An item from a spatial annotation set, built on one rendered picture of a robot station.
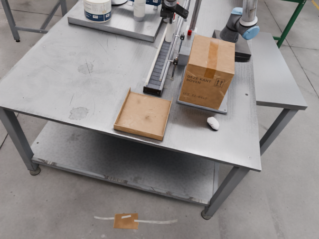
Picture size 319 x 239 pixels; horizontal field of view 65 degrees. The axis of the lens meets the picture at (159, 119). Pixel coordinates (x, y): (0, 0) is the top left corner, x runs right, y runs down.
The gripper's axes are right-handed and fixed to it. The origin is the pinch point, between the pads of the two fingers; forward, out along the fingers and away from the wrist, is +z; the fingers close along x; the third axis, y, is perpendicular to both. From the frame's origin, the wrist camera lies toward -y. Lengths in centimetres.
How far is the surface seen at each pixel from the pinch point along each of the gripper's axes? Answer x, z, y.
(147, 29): -5.7, 24.7, 18.8
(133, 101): 60, -8, 9
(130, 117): 70, -14, 7
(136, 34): 2.2, 22.5, 25.5
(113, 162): 97, 42, 19
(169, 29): -0.7, 10.1, 1.1
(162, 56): 19.7, 10.0, 1.1
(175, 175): 95, 43, -28
